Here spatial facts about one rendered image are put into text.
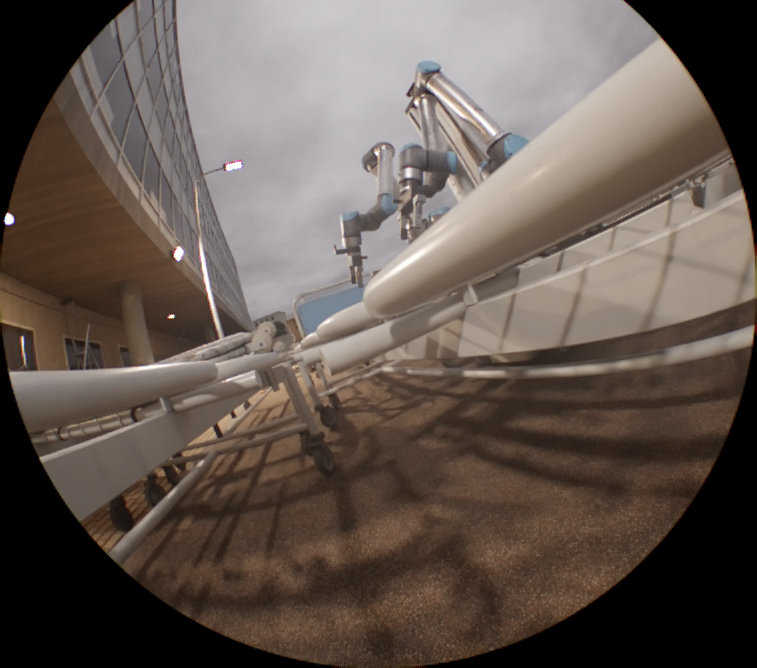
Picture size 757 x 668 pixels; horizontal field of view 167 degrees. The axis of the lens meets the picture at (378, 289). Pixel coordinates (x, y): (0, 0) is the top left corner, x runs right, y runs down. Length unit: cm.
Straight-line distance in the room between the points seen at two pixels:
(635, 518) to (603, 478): 14
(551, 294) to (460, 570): 49
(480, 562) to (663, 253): 52
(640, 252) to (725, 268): 7
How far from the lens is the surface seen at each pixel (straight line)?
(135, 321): 684
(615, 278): 20
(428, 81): 135
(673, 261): 20
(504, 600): 51
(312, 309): 148
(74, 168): 412
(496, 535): 59
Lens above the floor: 47
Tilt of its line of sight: 7 degrees up
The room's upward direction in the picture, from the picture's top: 22 degrees counter-clockwise
